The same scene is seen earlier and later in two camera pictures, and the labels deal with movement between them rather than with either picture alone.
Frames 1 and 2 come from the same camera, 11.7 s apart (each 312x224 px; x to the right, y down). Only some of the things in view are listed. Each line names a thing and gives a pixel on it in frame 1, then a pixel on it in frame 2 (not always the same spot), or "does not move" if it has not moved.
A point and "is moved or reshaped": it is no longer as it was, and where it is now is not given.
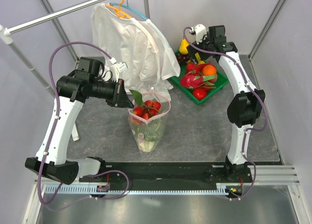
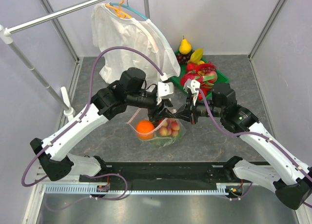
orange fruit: (209, 70) → (145, 129)
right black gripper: (192, 50) → (189, 113)
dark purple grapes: (183, 58) does not move
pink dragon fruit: (192, 80) does not move
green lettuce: (146, 146) → (163, 142)
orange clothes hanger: (120, 12) does not move
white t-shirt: (144, 56) does not move
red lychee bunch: (149, 108) is moved or reshaped
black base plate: (226, 176) does not move
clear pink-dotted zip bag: (148, 114) is moved or reshaped
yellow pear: (183, 48) does not move
